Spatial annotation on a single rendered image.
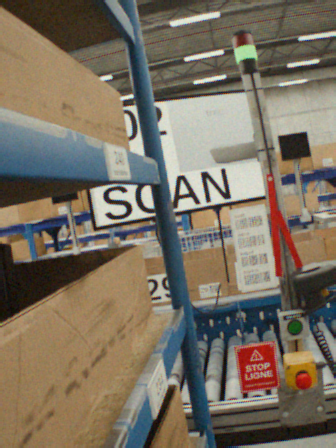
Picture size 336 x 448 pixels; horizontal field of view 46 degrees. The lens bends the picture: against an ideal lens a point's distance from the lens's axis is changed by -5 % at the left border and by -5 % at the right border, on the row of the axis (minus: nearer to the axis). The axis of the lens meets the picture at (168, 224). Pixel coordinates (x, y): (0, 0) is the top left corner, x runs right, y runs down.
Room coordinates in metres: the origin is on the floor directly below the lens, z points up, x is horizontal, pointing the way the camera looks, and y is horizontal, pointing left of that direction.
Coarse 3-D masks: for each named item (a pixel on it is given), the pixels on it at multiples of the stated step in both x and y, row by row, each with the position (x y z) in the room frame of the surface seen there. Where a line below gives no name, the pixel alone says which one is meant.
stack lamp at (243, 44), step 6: (240, 36) 0.93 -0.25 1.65; (246, 36) 0.93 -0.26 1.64; (234, 42) 0.94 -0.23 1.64; (240, 42) 0.93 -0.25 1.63; (246, 42) 0.93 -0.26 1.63; (252, 42) 0.94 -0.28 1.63; (234, 48) 0.95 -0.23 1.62; (240, 48) 0.93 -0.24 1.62; (246, 48) 0.93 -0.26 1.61; (252, 48) 0.93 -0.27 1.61; (240, 54) 0.94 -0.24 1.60; (246, 54) 0.93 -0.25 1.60; (252, 54) 0.93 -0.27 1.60
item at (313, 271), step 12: (312, 264) 0.90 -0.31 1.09; (324, 264) 0.88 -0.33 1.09; (300, 276) 0.87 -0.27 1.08; (312, 276) 0.86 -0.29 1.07; (324, 276) 0.86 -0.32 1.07; (300, 288) 0.87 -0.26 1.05; (312, 288) 0.86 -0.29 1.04; (324, 288) 0.88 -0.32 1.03; (312, 300) 0.88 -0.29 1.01; (324, 300) 0.88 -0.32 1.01; (312, 312) 0.88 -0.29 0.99
